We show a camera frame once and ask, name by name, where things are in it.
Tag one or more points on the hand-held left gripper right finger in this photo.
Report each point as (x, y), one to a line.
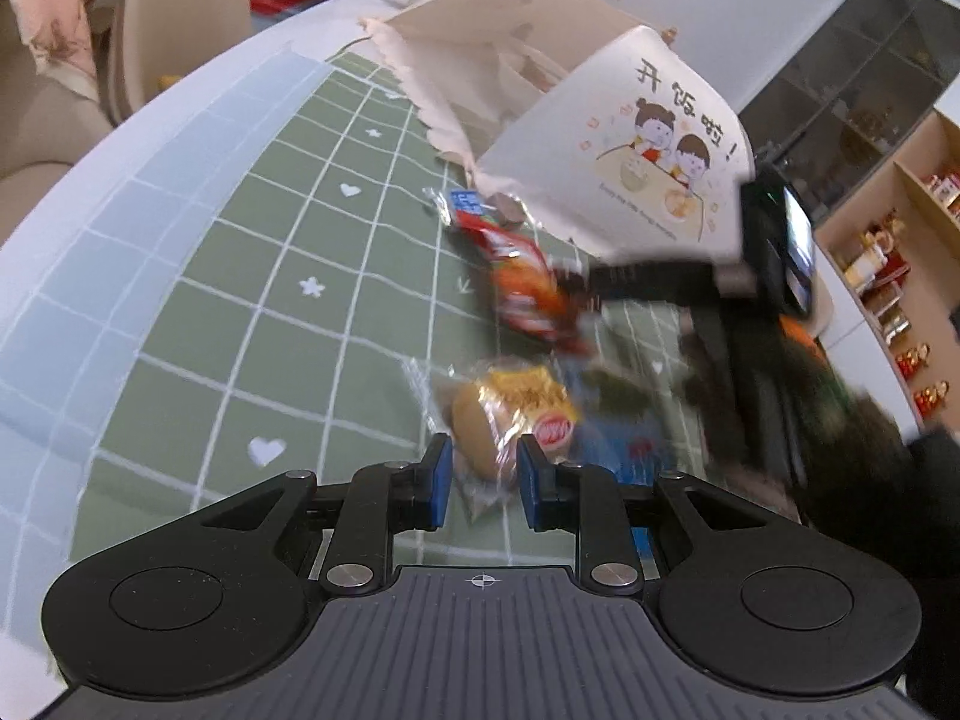
(529, 485)

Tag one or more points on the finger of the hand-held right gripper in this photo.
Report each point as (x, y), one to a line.
(652, 279)
(716, 390)

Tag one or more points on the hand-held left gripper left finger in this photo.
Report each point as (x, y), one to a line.
(439, 481)

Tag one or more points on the bread bun packet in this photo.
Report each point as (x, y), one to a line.
(487, 420)

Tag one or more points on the blue seaweed snack packet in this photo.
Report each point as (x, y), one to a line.
(622, 454)

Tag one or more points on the red orange snack packet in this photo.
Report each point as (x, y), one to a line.
(525, 292)

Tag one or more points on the person's right forearm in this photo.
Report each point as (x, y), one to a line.
(900, 540)

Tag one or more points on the white cartoon print food cover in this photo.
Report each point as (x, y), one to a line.
(637, 187)

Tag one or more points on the red gold figurine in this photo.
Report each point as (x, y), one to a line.
(934, 397)
(911, 361)

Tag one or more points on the dark glass cabinet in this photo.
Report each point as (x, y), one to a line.
(847, 90)

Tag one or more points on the red packet with blue label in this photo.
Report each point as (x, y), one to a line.
(466, 204)

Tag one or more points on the green checked tablecloth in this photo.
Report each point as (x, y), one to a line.
(262, 240)

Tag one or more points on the beige sofa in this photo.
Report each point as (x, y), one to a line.
(37, 142)

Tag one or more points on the beige chair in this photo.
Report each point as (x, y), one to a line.
(180, 15)

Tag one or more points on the pink cloth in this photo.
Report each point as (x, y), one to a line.
(52, 7)

